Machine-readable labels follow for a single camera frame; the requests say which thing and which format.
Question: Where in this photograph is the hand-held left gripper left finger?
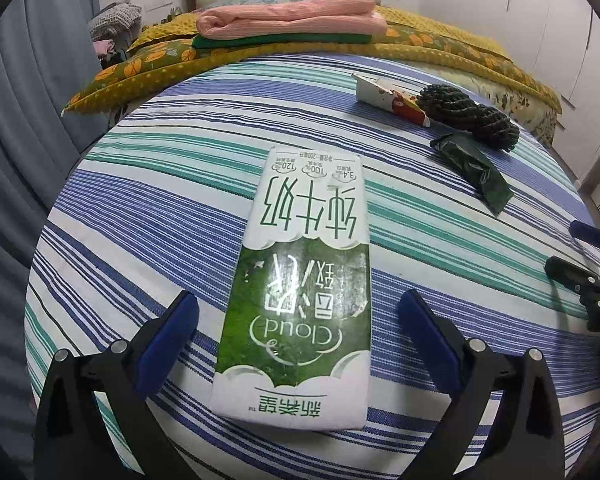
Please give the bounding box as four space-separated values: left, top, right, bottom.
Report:
32 290 201 480

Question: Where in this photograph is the dark rope bundle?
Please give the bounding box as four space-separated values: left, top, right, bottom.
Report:
416 82 521 153

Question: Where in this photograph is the striped tablecloth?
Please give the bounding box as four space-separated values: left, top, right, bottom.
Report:
24 52 600 480

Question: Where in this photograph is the dark green wrapper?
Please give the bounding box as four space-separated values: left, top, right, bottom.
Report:
429 132 512 217

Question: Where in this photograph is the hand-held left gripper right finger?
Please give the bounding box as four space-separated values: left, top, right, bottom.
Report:
397 290 566 480

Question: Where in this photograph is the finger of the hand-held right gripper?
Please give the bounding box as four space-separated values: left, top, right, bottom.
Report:
545 256 600 294
569 220 600 252

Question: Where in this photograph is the pile of clothes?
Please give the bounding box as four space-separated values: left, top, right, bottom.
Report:
87 2 144 61

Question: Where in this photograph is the white wardrobe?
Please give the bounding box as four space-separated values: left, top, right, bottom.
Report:
380 0 600 206

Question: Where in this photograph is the green and white milk carton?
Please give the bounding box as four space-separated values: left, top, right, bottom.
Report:
209 146 372 431

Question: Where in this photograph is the pink folded blanket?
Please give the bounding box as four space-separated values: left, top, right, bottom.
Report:
196 0 387 41

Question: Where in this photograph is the blue-grey curtain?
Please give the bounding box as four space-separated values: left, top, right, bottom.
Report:
0 0 127 261

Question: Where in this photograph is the yellow quilted blanket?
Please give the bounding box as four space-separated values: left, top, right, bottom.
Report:
62 5 563 118

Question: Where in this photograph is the small white flattened carton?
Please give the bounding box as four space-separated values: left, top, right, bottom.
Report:
352 72 433 128

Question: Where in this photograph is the green folded cloth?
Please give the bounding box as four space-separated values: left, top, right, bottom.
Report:
192 32 373 52

